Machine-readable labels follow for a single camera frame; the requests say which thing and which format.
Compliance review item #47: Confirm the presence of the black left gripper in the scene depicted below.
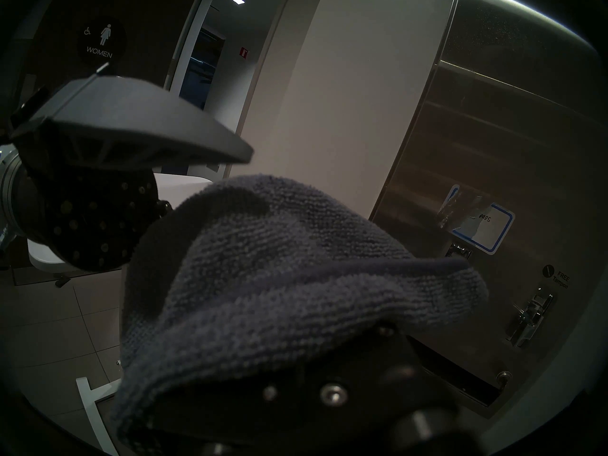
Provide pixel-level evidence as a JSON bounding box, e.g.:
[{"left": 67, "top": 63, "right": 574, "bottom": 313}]
[{"left": 11, "top": 76, "right": 254, "bottom": 272}]

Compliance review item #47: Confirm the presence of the grey microfiber cloth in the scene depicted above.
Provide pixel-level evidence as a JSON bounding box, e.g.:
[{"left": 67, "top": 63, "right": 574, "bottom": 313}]
[{"left": 111, "top": 173, "right": 490, "bottom": 442}]

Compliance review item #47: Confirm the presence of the round women restroom sign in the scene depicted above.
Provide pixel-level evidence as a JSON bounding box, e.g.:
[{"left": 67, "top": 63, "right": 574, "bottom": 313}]
[{"left": 77, "top": 15, "right": 128, "bottom": 69}]

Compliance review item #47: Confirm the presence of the chrome dispenser lever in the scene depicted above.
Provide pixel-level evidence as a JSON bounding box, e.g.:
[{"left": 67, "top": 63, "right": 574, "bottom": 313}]
[
  {"left": 444, "top": 243, "right": 474, "bottom": 262},
  {"left": 505, "top": 286, "right": 556, "bottom": 349}
]

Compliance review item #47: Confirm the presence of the white blue-bordered label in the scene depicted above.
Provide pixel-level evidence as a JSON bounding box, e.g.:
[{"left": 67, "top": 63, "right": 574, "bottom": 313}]
[{"left": 439, "top": 184, "right": 516, "bottom": 257}]

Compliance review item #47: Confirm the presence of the free tampons label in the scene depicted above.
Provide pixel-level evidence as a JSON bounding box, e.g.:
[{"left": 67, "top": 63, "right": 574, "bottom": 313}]
[{"left": 541, "top": 264, "right": 571, "bottom": 290}]

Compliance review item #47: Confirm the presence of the stainless steel wall dispenser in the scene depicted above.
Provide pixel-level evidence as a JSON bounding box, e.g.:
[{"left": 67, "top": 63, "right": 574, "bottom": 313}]
[{"left": 370, "top": 0, "right": 608, "bottom": 414}]

